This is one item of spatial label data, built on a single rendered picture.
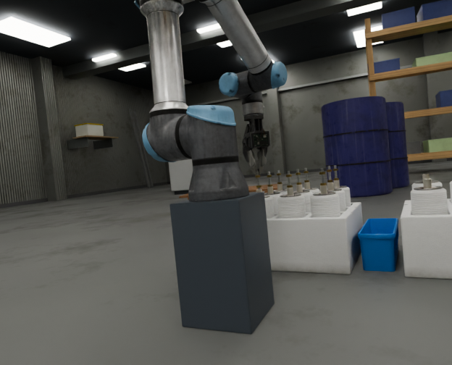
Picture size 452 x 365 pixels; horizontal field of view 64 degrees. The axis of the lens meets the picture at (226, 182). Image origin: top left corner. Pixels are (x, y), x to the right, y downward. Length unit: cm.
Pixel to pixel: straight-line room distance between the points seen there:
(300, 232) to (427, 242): 37
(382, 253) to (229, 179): 61
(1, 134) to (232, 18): 781
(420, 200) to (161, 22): 88
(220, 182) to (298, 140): 1010
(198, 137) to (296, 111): 1016
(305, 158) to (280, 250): 964
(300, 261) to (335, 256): 12
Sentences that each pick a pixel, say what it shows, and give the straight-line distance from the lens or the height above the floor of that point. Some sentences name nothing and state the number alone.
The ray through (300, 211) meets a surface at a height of 20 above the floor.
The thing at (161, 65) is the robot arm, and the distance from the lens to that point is 100.
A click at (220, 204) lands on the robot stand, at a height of 29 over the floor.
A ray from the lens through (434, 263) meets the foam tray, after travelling 121.
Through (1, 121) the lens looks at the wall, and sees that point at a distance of 869.
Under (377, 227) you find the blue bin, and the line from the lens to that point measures 153.
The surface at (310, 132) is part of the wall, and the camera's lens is 1085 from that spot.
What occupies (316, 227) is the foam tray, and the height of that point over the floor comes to 15.
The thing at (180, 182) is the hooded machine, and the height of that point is 19.
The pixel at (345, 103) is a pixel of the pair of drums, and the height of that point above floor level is 83.
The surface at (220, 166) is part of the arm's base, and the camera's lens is 85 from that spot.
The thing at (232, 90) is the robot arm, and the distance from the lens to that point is 121.
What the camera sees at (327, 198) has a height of 24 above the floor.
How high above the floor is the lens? 37
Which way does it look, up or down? 2 degrees down
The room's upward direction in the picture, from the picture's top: 6 degrees counter-clockwise
